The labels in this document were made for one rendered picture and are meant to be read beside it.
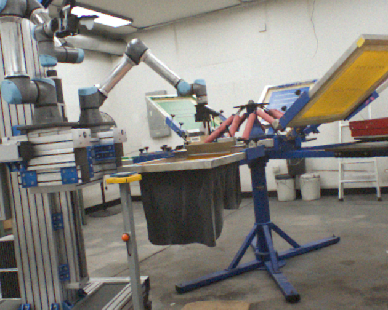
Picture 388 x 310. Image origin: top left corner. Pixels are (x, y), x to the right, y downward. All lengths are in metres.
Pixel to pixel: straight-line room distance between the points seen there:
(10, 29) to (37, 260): 1.25
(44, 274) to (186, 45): 5.62
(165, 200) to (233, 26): 5.20
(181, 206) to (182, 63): 5.44
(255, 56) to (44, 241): 5.21
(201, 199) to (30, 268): 1.06
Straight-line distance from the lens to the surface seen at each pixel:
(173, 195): 2.48
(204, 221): 2.42
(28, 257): 2.78
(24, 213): 2.71
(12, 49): 2.37
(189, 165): 2.29
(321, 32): 6.97
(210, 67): 7.49
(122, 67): 2.96
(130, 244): 2.33
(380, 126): 2.61
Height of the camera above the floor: 1.13
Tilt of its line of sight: 3 degrees down
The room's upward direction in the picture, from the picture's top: 6 degrees counter-clockwise
